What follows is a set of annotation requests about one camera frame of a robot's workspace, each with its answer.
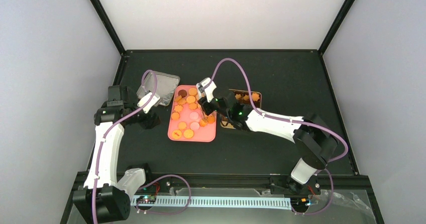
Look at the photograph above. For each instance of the yellow biscuit red cross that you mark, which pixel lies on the yellow biscuit red cross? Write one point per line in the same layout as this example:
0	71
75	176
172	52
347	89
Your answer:
176	134

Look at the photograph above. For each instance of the white slotted cable duct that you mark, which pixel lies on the white slotted cable duct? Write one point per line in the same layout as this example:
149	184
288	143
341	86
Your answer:
212	201

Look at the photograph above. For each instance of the gold cookie tin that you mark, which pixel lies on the gold cookie tin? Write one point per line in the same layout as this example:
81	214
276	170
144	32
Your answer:
242	97

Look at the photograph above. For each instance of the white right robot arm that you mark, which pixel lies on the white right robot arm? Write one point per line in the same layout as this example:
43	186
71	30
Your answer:
315	145

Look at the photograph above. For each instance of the pink sandwich cookie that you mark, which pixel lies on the pink sandwich cookie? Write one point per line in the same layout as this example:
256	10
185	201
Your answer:
194	116
194	126

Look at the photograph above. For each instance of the pink plastic tray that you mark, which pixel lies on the pink plastic tray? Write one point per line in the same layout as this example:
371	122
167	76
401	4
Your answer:
180	120

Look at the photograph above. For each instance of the flower-shaped tan cookie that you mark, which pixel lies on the flower-shaped tan cookie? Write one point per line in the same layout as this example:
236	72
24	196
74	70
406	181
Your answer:
255	96

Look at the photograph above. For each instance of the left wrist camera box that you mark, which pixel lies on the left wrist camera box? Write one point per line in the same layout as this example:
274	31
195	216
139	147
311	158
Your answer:
148	101

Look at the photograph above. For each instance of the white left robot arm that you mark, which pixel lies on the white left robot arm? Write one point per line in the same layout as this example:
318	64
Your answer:
104	198

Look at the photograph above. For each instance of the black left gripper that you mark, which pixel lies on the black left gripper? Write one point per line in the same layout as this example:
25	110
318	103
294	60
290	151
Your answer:
149	120

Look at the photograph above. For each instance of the dark chocolate round cookie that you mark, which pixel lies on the dark chocolate round cookie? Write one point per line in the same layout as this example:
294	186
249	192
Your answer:
182	93

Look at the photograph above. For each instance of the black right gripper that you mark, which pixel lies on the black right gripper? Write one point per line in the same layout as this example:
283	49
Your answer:
201	101

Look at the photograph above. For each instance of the silver metal tin lid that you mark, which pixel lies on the silver metal tin lid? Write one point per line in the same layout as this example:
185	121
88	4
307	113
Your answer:
166	86

